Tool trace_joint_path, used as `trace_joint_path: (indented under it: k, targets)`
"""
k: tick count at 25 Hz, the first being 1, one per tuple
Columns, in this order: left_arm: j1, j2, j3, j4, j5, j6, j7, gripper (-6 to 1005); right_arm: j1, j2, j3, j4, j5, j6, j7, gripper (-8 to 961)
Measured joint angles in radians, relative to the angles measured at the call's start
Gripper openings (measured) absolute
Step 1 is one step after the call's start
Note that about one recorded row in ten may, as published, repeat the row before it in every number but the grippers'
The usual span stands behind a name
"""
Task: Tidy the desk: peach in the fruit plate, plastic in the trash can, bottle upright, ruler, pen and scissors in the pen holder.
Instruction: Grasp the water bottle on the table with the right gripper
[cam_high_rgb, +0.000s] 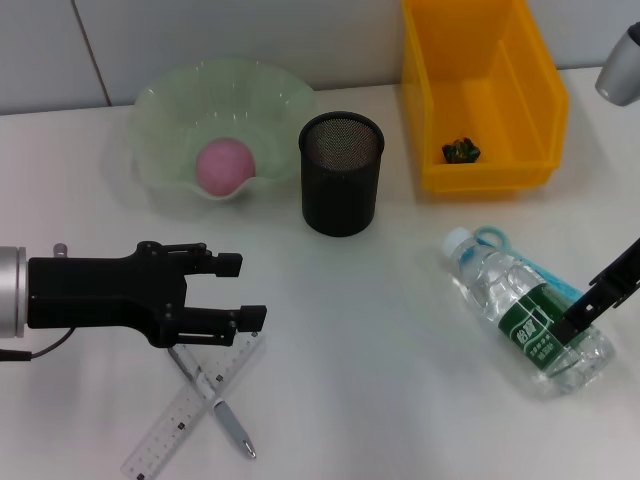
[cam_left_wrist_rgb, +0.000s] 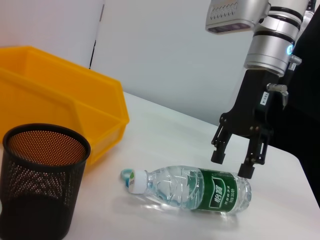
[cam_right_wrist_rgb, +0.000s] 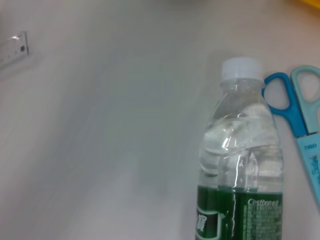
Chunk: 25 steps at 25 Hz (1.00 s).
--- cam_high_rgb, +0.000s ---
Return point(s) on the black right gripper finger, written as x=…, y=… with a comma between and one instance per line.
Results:
x=600, y=302

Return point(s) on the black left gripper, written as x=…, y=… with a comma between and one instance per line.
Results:
x=95, y=292

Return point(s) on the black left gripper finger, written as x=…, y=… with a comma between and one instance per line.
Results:
x=254, y=316

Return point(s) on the pink peach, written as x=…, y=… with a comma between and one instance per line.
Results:
x=225, y=167

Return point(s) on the green label water bottle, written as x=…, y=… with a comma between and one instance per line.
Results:
x=500, y=290

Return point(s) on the green plastic wrapper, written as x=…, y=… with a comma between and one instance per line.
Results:
x=460, y=151

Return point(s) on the silver white pen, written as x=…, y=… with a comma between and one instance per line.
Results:
x=232, y=425

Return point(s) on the black mesh pen cup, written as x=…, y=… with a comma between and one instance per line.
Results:
x=340, y=200

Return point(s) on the transparent plastic ruler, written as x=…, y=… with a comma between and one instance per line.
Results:
x=160, y=440

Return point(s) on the translucent green fruit bowl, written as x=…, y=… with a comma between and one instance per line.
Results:
x=225, y=100

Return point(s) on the silver left gripper plug stub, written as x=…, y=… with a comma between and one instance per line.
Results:
x=60, y=250

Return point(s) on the yellow plastic bin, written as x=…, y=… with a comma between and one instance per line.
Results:
x=475, y=175

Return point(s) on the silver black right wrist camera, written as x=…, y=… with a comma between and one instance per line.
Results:
x=620, y=70

